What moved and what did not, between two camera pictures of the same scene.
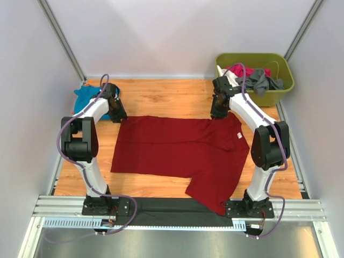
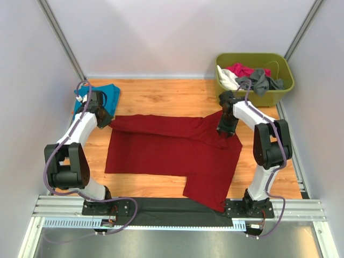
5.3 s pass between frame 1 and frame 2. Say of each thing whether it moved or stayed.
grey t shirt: stayed
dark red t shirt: stayed
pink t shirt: stayed
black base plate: stayed
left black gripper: moved
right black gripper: moved
